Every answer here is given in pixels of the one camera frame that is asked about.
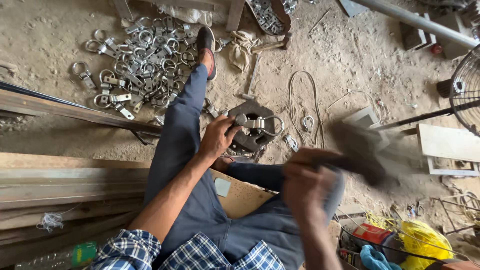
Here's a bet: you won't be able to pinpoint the person's right hand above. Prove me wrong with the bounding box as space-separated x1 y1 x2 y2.
282 147 340 222

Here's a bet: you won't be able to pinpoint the person's left hand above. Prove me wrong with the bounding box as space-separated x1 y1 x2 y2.
197 114 244 160

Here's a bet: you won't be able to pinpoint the dark heavy hammer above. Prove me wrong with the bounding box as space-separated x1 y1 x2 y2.
289 120 398 188

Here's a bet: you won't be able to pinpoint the small steel latch plate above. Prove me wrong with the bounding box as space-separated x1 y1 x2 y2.
283 134 300 153

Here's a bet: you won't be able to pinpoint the dark iron anvil block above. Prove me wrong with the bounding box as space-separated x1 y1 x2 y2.
225 99 280 154

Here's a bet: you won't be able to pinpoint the brown cardboard sheet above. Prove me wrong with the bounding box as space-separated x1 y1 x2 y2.
208 167 276 220

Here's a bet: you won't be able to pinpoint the red cardboard box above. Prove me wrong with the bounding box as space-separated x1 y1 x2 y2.
352 223 392 245

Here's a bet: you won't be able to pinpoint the steel latch beside leg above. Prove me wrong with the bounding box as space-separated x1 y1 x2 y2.
202 97 229 119

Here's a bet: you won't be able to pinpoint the blue trousers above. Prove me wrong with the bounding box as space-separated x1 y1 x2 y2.
142 64 346 270

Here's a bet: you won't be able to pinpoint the blue cloth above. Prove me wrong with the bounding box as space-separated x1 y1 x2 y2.
360 244 403 270

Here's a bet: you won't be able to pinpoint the beige cloth rag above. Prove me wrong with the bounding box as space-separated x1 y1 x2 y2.
228 30 261 74

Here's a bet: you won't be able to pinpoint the black red-soled shoe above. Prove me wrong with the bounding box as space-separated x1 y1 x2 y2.
196 25 218 82

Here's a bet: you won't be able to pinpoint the tray of metal plates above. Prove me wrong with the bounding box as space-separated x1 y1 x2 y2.
245 0 299 37

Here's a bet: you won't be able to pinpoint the blue plaid shirt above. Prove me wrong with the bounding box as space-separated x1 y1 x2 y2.
90 229 286 270

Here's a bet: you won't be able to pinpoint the grey metal pipe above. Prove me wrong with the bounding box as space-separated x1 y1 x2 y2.
350 0 480 50

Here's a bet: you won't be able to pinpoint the rusty steel angle bar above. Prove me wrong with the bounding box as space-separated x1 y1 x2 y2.
0 80 163 146

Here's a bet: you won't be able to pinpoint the stack of wooden planks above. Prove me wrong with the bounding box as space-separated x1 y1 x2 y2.
0 152 152 269

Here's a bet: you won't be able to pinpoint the white thread tangle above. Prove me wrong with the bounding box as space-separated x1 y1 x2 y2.
36 204 81 233

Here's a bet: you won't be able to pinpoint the plastic bottle green label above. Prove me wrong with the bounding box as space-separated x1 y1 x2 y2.
14 241 98 270

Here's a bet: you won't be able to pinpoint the white cable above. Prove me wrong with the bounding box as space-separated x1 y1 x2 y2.
288 70 383 149

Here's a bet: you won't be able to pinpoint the slim metal-handled hammer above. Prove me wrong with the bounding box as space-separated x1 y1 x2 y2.
242 52 262 101

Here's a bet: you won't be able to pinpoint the wooden-handled hammer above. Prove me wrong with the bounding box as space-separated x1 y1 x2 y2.
250 33 293 54

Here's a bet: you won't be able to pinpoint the yellow string bundle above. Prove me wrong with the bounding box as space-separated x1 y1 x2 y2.
365 212 456 270

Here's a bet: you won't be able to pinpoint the white metal frame box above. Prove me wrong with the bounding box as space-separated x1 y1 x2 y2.
401 123 480 177

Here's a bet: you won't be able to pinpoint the wire cage fan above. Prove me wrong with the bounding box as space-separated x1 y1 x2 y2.
375 44 480 137

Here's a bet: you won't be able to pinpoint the pile of steel ring latches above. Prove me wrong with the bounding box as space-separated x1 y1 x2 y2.
84 16 199 121

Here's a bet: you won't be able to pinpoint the lone steel ring latch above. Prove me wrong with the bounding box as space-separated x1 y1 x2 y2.
71 61 97 91

